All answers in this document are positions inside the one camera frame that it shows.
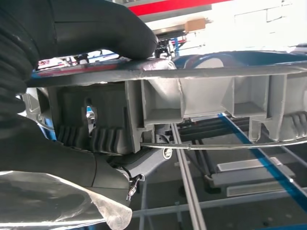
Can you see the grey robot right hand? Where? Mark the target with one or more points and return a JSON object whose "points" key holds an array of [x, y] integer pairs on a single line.
{"points": [[96, 25]]}

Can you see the red barrier belt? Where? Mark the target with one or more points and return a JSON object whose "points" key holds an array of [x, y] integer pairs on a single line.
{"points": [[168, 5]]}

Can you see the brown cardboard box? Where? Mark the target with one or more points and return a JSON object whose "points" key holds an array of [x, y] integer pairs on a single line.
{"points": [[195, 25]]}

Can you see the clear plastic film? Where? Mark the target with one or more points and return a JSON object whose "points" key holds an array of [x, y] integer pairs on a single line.
{"points": [[48, 203]]}

